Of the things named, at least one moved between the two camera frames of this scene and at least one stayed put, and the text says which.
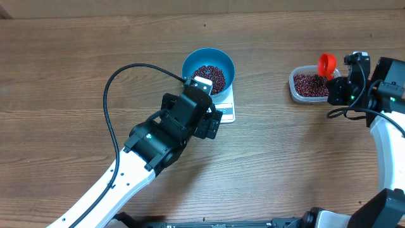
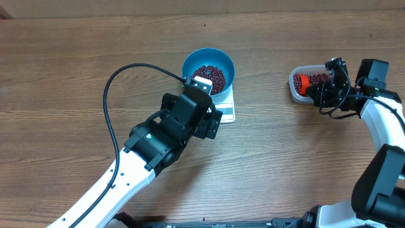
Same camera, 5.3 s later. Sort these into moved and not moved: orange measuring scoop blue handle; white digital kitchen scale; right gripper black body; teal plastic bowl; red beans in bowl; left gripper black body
Moved: right gripper black body; orange measuring scoop blue handle
Not moved: left gripper black body; red beans in bowl; white digital kitchen scale; teal plastic bowl
